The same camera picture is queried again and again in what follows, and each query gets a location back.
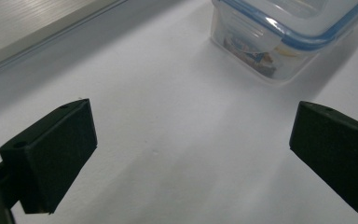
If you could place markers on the red and blue packet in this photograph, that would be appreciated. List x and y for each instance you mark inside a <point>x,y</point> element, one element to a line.
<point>254,59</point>

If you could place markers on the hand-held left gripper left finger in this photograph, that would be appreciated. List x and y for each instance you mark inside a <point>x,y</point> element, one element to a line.
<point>52,155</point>

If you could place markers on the clear container with blue seal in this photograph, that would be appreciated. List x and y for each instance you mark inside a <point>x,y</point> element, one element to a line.
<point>279,37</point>

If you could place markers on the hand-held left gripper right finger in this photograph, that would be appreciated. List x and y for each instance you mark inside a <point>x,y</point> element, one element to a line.
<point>338,152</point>

